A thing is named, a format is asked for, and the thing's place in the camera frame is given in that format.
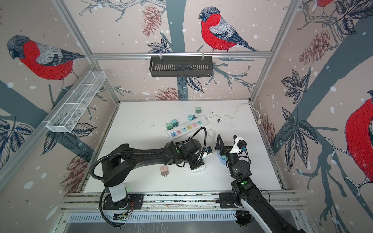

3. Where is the white square socket cube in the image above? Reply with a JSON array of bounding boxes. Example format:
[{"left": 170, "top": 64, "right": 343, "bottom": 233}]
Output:
[{"left": 189, "top": 164, "right": 206, "bottom": 173}]

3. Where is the blue square socket cube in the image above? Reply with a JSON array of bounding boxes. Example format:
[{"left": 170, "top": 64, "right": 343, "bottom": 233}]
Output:
[{"left": 217, "top": 151, "right": 227, "bottom": 165}]

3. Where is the pink plug adapter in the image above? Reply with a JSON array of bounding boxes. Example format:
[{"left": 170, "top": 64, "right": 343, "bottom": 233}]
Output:
[{"left": 160, "top": 165, "right": 169, "bottom": 177}]

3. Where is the white multicolour power strip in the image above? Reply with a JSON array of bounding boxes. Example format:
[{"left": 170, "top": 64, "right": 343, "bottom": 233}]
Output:
[{"left": 167, "top": 116, "right": 208, "bottom": 140}]

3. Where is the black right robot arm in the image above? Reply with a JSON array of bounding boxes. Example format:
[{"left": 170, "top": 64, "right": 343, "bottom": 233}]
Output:
[{"left": 215, "top": 135, "right": 305, "bottom": 233}]

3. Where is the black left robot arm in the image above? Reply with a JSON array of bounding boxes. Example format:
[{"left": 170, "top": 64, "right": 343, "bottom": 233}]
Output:
[{"left": 89, "top": 127, "right": 207, "bottom": 228}]

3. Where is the green plug adapter far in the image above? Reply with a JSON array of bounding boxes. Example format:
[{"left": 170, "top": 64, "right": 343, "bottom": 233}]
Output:
[{"left": 195, "top": 107, "right": 202, "bottom": 114}]

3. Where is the green plug adapter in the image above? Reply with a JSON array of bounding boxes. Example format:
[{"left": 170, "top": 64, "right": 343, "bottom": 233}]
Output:
[
  {"left": 195, "top": 107, "right": 202, "bottom": 114},
  {"left": 166, "top": 122, "right": 173, "bottom": 130}
]

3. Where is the green plug adapter left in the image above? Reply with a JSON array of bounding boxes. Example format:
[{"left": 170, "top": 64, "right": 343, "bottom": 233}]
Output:
[{"left": 166, "top": 122, "right": 173, "bottom": 130}]

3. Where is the white mesh shelf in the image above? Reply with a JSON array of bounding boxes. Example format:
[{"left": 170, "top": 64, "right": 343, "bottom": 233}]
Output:
[{"left": 46, "top": 70, "right": 107, "bottom": 133}]

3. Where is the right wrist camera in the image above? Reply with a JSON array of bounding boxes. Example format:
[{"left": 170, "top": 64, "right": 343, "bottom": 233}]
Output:
[{"left": 229, "top": 137, "right": 247, "bottom": 154}]

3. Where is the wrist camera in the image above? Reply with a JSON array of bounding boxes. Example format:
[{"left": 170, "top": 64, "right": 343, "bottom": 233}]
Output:
[
  {"left": 202, "top": 146, "right": 213, "bottom": 159},
  {"left": 229, "top": 137, "right": 247, "bottom": 154}
]

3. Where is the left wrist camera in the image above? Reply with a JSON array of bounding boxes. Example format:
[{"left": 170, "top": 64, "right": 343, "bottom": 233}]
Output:
[{"left": 202, "top": 146, "right": 213, "bottom": 159}]

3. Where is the white power strip cable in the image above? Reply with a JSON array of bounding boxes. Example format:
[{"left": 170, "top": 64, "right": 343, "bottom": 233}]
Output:
[{"left": 206, "top": 102, "right": 262, "bottom": 125}]

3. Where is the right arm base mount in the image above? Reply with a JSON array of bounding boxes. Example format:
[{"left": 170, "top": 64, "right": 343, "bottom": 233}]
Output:
[{"left": 215, "top": 192, "right": 243, "bottom": 209}]

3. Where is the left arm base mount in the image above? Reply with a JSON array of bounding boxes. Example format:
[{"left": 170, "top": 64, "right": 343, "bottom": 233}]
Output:
[{"left": 102, "top": 194, "right": 144, "bottom": 210}]

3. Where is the black wire basket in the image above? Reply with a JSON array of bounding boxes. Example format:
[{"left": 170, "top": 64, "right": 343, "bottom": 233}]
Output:
[{"left": 149, "top": 56, "right": 213, "bottom": 78}]

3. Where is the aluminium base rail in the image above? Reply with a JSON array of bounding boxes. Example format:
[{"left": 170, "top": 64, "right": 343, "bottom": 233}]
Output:
[{"left": 59, "top": 190, "right": 304, "bottom": 223}]

